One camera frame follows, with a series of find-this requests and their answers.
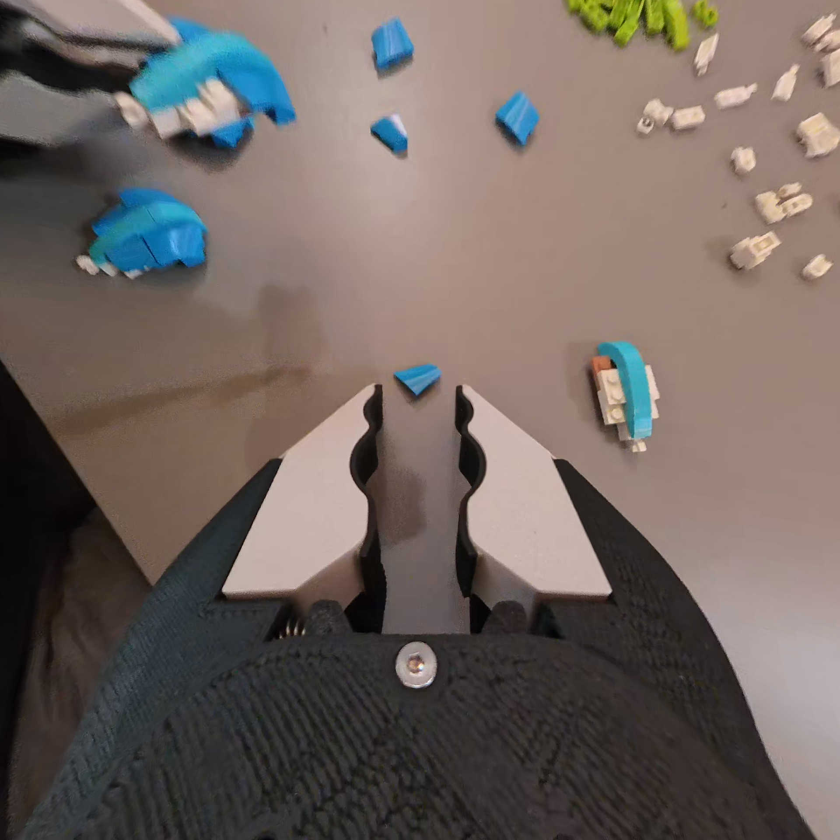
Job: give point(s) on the small blue white brick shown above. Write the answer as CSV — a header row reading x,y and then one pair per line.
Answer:
x,y
390,134

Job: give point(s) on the small blue wedge brick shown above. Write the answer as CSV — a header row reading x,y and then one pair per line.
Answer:
x,y
417,378

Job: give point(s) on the group of white bricks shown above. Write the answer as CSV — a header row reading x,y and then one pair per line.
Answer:
x,y
774,203

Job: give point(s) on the blue curved slope brick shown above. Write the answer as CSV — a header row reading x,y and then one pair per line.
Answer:
x,y
518,118
392,43

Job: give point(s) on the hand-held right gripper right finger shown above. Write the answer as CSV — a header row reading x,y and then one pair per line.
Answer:
x,y
531,518

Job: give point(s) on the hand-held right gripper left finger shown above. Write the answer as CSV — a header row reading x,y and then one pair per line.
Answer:
x,y
302,518

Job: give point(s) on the beige trousers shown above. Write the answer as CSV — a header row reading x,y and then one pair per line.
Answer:
x,y
92,623

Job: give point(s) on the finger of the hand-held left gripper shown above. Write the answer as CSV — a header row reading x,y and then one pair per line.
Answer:
x,y
111,16
52,115

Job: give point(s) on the teal white brown brick assembly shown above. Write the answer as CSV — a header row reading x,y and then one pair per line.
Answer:
x,y
627,394

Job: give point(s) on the pile of green bricks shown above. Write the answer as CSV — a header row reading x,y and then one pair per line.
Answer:
x,y
646,19

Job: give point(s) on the blue curved brick assembly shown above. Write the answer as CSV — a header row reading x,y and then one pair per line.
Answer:
x,y
151,233
216,72

